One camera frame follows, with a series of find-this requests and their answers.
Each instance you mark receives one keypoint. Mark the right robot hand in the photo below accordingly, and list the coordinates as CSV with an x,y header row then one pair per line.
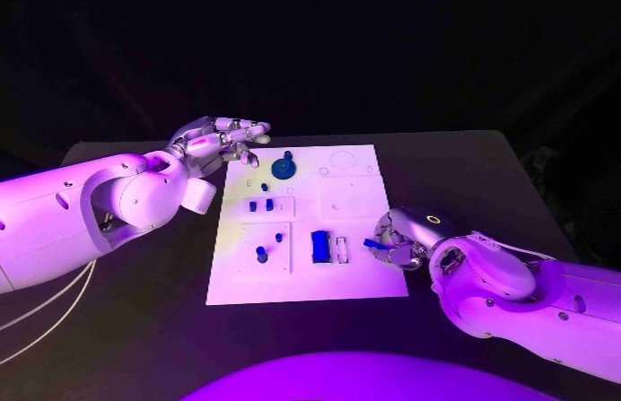
x,y
416,226

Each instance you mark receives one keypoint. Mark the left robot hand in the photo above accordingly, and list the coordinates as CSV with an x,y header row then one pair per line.
x,y
203,145

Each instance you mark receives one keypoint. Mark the blue peg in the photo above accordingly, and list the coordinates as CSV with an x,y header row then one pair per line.
x,y
288,155
263,187
371,242
278,237
261,254

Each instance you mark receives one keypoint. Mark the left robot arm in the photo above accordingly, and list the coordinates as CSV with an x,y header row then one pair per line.
x,y
47,212

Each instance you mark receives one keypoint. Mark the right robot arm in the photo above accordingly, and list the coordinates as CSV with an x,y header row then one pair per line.
x,y
533,300

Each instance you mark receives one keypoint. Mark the white task board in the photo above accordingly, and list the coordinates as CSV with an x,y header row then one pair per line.
x,y
299,283

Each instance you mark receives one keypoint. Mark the blue gear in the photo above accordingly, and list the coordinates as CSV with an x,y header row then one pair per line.
x,y
284,169

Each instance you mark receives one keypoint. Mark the blue block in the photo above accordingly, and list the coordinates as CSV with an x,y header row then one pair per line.
x,y
269,205
252,206

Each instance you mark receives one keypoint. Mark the long blue cylinder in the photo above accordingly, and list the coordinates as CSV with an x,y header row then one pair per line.
x,y
320,246

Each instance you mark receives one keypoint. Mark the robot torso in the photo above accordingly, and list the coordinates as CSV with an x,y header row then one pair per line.
x,y
369,380

